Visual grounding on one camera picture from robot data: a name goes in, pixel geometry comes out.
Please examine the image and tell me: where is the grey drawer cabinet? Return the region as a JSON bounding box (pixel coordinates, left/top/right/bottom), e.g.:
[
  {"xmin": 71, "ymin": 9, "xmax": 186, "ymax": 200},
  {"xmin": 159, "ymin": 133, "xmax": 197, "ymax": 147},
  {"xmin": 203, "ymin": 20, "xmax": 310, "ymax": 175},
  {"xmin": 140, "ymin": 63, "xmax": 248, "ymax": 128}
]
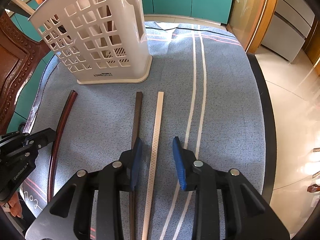
[{"xmin": 261, "ymin": 0, "xmax": 315, "ymax": 62}]

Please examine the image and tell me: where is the dark red chopstick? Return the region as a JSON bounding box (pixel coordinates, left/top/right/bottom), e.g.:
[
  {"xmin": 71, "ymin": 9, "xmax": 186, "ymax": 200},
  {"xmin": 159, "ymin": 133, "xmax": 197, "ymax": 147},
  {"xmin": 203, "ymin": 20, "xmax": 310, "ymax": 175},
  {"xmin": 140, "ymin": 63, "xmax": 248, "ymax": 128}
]
[{"xmin": 47, "ymin": 90, "xmax": 78, "ymax": 202}]

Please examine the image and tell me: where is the wooden framed glass door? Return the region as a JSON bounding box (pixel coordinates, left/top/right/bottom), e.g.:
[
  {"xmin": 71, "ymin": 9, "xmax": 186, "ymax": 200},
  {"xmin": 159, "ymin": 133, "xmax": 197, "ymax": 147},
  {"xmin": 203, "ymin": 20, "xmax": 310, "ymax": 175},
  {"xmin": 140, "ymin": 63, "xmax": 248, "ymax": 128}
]
[{"xmin": 226, "ymin": 0, "xmax": 278, "ymax": 54}]

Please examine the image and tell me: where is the cream patterned chopstick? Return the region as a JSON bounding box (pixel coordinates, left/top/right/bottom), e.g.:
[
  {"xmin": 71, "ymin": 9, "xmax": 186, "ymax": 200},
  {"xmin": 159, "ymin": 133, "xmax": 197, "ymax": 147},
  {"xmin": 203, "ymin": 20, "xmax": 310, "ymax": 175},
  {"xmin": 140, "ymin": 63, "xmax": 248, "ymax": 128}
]
[{"xmin": 142, "ymin": 92, "xmax": 164, "ymax": 240}]

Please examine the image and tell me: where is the blue striped table cloth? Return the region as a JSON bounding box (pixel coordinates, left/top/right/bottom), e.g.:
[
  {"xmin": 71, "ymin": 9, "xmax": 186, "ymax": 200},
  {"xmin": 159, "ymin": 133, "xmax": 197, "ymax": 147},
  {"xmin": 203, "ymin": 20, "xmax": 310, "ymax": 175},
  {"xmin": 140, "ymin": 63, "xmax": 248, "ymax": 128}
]
[{"xmin": 25, "ymin": 22, "xmax": 265, "ymax": 239}]

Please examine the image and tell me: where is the white plastic utensil basket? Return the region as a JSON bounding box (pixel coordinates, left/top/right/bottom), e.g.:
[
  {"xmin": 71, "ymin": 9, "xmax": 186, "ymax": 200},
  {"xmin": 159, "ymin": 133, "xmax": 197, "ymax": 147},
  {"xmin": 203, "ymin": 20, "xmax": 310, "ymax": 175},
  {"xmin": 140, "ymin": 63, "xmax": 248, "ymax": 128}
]
[{"xmin": 29, "ymin": 0, "xmax": 152, "ymax": 85}]

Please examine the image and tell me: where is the dark brown chopstick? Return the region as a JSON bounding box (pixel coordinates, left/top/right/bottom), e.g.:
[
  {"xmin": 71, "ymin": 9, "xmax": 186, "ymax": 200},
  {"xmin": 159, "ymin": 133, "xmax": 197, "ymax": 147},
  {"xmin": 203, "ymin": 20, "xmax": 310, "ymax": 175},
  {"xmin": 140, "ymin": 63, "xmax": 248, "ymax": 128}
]
[{"xmin": 129, "ymin": 92, "xmax": 143, "ymax": 240}]

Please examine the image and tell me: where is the carved wooden chair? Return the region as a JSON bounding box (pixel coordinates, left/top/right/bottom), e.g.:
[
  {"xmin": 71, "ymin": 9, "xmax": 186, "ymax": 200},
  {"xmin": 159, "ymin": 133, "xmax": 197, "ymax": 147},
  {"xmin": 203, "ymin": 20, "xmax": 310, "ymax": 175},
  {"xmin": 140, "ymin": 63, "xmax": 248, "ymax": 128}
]
[{"xmin": 1, "ymin": 0, "xmax": 49, "ymax": 134}]

